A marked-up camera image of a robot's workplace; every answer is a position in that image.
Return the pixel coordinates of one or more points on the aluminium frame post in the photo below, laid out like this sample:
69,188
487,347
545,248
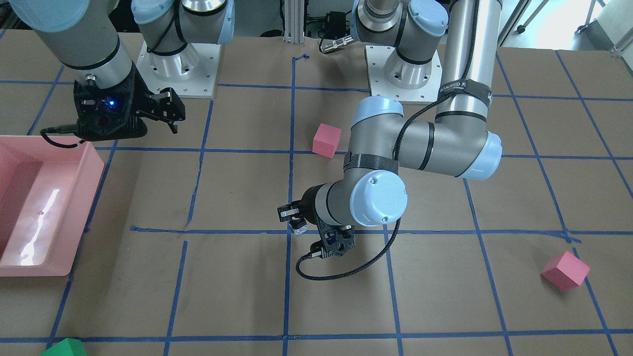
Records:
293,21

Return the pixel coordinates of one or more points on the pink plastic bin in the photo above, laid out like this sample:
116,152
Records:
46,196

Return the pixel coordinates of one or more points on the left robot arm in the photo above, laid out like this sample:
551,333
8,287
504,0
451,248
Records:
382,140

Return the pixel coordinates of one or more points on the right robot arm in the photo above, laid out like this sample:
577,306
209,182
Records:
80,34

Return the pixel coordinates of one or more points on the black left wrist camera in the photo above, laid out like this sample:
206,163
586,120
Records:
335,240

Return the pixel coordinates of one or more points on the pink cube near base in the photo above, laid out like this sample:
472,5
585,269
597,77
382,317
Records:
326,140

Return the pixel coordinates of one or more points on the pink cube far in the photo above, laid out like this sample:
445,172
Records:
565,271

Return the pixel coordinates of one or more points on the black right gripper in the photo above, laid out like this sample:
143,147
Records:
142,101

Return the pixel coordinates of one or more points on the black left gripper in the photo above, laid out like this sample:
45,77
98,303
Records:
310,200

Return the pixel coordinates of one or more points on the green cube by bin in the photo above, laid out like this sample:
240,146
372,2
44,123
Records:
67,347

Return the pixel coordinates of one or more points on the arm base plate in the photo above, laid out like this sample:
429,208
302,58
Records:
405,74
192,73

